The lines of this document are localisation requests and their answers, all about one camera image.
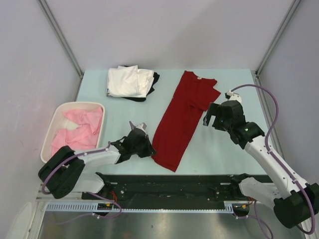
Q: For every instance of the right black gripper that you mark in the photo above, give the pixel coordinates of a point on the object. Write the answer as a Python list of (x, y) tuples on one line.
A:
[(214, 109)]

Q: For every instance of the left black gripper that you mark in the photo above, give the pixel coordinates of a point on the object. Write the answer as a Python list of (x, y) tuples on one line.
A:
[(149, 151)]

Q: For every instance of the red t-shirt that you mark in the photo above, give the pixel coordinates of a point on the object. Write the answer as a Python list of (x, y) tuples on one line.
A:
[(191, 99)]

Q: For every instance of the white plastic basin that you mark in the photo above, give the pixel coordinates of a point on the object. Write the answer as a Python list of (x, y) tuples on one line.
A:
[(59, 121)]

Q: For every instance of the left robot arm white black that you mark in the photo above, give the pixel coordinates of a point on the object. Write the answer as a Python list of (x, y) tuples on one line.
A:
[(68, 170)]

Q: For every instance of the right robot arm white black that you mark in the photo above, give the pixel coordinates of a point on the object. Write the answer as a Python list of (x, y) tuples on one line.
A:
[(292, 199)]

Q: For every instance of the pink t-shirt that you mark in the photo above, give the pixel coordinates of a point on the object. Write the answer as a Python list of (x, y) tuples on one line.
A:
[(85, 136)]

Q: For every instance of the folded white t-shirt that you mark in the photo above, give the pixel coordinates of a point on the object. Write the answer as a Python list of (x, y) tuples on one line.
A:
[(129, 82)]

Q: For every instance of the folded black t-shirt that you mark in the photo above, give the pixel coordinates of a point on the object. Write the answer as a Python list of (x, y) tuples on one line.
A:
[(154, 82)]

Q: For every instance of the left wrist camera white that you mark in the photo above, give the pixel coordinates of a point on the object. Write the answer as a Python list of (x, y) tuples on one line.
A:
[(141, 126)]

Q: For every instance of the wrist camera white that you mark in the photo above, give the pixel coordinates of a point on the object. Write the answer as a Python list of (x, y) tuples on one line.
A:
[(141, 126), (231, 96)]

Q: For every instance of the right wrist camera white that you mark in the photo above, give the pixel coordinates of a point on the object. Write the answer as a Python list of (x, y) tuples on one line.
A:
[(231, 96)]

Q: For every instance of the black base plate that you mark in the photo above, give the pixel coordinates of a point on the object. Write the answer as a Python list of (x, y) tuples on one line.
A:
[(174, 192)]

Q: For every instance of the slotted cable duct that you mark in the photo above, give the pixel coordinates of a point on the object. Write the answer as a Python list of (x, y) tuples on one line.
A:
[(226, 207)]

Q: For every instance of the right aluminium frame post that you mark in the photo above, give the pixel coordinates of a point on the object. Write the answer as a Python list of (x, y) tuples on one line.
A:
[(292, 10)]

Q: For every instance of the aluminium frame post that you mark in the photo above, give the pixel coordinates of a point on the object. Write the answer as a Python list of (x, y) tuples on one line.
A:
[(48, 13), (292, 10)]

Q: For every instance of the left aluminium frame post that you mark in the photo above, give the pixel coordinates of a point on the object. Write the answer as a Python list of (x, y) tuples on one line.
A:
[(48, 13)]

